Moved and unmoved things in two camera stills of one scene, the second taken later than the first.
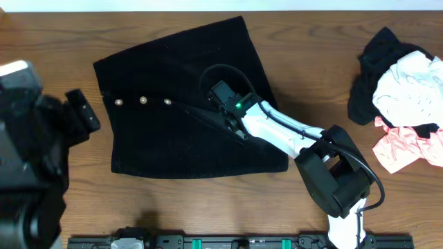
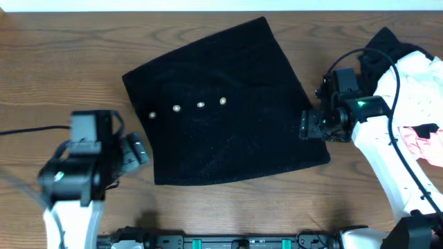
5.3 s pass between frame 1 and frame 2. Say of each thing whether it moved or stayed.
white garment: stayed
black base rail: stayed
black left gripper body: moved
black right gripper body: moved
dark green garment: stayed
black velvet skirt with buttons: moved
